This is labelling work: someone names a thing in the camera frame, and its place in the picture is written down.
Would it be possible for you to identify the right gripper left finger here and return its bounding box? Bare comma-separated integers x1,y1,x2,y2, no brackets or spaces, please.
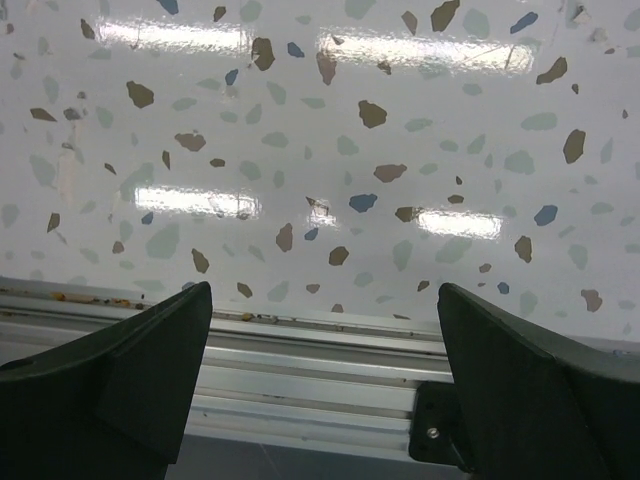
1,282,213,479

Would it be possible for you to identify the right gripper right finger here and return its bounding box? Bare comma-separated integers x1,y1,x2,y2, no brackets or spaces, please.
437,283,639,479

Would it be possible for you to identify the aluminium rail base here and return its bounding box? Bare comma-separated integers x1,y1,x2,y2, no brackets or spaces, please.
1,278,453,461

